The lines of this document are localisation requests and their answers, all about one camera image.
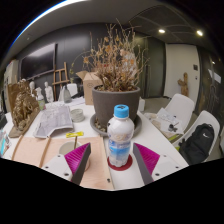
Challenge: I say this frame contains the white paper pile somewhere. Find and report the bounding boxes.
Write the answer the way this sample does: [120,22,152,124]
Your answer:
[144,107,184,141]

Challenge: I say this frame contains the brown carved root sculpture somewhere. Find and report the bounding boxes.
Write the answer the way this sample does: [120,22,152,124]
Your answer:
[8,79,42,139]

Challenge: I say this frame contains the black wall screen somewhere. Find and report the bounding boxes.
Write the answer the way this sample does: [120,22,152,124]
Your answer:
[19,42,58,80]

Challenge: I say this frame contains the wooden figure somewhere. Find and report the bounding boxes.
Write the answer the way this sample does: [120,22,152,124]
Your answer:
[177,72,190,98]

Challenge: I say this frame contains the printed white paper sheets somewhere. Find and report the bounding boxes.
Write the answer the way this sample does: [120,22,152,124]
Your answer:
[33,104,74,139]

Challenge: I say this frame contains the white spray bottle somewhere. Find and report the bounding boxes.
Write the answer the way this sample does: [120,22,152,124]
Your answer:
[35,87,46,111]

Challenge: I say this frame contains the small yellow tag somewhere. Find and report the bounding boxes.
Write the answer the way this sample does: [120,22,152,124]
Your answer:
[65,131,85,139]

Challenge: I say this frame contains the brown cardboard box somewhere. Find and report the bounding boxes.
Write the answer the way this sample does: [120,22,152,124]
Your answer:
[75,70,103,106]

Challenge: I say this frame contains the black backpack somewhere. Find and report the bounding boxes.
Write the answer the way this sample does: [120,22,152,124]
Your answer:
[178,123,215,166]

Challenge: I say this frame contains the light wooden board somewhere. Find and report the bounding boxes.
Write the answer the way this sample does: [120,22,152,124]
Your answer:
[11,134,115,191]

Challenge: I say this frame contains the clear spray bottle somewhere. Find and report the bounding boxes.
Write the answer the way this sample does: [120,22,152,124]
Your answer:
[59,84,73,104]

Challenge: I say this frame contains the white blue-capped drink bottle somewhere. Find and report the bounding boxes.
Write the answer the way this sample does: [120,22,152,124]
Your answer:
[106,104,135,168]

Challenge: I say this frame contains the small white box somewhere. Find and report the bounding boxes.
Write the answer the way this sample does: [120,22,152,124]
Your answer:
[138,98,146,113]

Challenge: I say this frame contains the white ceramic mug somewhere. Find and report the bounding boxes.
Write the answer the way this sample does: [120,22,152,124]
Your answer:
[58,139,91,172]

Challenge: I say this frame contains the wooden easel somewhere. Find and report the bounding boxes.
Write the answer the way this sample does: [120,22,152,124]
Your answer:
[52,61,71,101]

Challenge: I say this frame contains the white plaster bust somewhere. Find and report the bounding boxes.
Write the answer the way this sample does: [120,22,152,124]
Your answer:
[29,80,36,98]
[44,81,54,103]

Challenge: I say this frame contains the long ceiling light panel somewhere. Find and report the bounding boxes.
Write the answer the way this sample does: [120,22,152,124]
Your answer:
[8,0,88,51]

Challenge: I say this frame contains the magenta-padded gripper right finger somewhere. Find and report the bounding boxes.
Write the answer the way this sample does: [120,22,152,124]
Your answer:
[132,142,183,186]

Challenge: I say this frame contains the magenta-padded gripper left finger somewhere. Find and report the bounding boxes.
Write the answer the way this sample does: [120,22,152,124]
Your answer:
[41,142,92,186]

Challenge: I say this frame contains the grey round plant saucer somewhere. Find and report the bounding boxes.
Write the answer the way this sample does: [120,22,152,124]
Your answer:
[89,113,143,138]

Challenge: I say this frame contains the flat round red coaster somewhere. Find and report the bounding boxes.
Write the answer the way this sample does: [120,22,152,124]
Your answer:
[106,153,134,172]

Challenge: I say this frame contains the white plastic chair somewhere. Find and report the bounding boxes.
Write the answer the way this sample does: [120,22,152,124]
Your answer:
[163,93,196,133]
[173,110,221,166]

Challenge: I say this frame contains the dried plant in grey pot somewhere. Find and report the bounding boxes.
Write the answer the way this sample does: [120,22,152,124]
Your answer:
[71,19,148,128]

